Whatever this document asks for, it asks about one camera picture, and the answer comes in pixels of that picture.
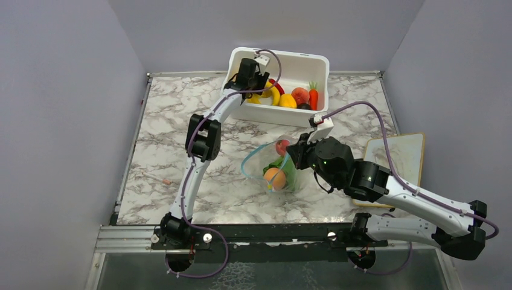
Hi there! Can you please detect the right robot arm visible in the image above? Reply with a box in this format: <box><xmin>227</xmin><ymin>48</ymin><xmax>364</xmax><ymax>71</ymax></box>
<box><xmin>286</xmin><ymin>133</ymin><xmax>487</xmax><ymax>260</ymax></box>

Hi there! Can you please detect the orange carrot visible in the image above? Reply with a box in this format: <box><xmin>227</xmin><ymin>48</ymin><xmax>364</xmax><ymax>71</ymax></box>
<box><xmin>309</xmin><ymin>82</ymin><xmax>319</xmax><ymax>111</ymax></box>

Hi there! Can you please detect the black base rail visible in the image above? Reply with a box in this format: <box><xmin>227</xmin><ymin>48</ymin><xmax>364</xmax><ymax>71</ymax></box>
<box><xmin>150</xmin><ymin>218</ymin><xmax>388</xmax><ymax>264</ymax></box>

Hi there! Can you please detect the peach orange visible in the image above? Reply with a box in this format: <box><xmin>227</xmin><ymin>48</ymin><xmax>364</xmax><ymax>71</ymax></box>
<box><xmin>264</xmin><ymin>167</ymin><xmax>286</xmax><ymax>190</ymax></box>

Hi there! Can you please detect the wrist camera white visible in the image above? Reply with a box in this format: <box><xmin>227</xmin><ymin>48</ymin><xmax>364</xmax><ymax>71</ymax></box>
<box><xmin>254</xmin><ymin>54</ymin><xmax>270</xmax><ymax>71</ymax></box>
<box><xmin>307</xmin><ymin>112</ymin><xmax>334</xmax><ymax>144</ymax></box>

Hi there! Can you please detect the green lettuce head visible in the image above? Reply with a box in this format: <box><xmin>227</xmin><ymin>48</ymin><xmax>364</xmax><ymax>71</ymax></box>
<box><xmin>263</xmin><ymin>157</ymin><xmax>299</xmax><ymax>192</ymax></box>

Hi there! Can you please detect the red chili pepper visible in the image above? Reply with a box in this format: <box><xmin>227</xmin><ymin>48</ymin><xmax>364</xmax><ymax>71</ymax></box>
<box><xmin>268</xmin><ymin>79</ymin><xmax>285</xmax><ymax>95</ymax></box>

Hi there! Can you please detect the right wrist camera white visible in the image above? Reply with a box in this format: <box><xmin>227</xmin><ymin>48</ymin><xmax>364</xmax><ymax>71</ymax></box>
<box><xmin>307</xmin><ymin>112</ymin><xmax>334</xmax><ymax>144</ymax></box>

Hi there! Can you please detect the yellow pepper left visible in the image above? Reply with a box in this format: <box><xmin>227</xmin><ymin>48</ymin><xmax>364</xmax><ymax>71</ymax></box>
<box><xmin>246</xmin><ymin>94</ymin><xmax>261</xmax><ymax>105</ymax></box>

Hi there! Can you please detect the yellow pepper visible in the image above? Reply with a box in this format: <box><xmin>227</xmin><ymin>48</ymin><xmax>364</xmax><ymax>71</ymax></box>
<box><xmin>246</xmin><ymin>94</ymin><xmax>261</xmax><ymax>105</ymax></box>
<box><xmin>278</xmin><ymin>94</ymin><xmax>297</xmax><ymax>109</ymax></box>

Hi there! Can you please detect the small pink-tipped stick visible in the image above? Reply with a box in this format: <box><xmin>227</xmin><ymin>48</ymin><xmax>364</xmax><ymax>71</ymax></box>
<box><xmin>142</xmin><ymin>172</ymin><xmax>172</xmax><ymax>185</ymax></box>

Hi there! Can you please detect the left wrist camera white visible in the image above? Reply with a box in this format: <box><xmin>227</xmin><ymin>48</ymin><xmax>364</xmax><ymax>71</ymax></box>
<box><xmin>254</xmin><ymin>54</ymin><xmax>270</xmax><ymax>71</ymax></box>

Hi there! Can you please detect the dark purple plum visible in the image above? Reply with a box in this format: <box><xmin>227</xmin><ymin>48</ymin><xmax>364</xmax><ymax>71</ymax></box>
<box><xmin>297</xmin><ymin>103</ymin><xmax>312</xmax><ymax>111</ymax></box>

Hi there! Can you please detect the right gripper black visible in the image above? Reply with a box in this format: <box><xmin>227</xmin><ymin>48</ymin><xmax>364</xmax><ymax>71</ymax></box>
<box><xmin>287</xmin><ymin>130</ymin><xmax>341</xmax><ymax>189</ymax></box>

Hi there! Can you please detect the white board wooden frame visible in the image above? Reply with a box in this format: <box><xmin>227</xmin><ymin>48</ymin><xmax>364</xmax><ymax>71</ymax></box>
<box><xmin>363</xmin><ymin>132</ymin><xmax>426</xmax><ymax>186</ymax></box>

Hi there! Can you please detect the white plastic bin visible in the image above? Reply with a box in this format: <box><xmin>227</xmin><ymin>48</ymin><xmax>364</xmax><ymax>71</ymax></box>
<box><xmin>212</xmin><ymin>51</ymin><xmax>330</xmax><ymax>127</ymax></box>

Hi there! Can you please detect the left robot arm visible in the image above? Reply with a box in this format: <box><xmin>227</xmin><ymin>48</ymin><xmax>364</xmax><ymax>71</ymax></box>
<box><xmin>160</xmin><ymin>55</ymin><xmax>270</xmax><ymax>248</ymax></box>

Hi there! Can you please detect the clear zip top bag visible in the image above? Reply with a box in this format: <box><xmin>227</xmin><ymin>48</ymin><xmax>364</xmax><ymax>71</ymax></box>
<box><xmin>240</xmin><ymin>135</ymin><xmax>307</xmax><ymax>193</ymax></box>

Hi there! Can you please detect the yellow banana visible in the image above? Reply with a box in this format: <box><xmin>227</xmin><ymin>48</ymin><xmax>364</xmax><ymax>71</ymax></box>
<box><xmin>260</xmin><ymin>82</ymin><xmax>281</xmax><ymax>106</ymax></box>

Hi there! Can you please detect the yellow pepper front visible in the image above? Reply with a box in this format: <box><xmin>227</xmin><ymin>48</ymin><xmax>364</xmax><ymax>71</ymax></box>
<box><xmin>278</xmin><ymin>94</ymin><xmax>297</xmax><ymax>109</ymax></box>

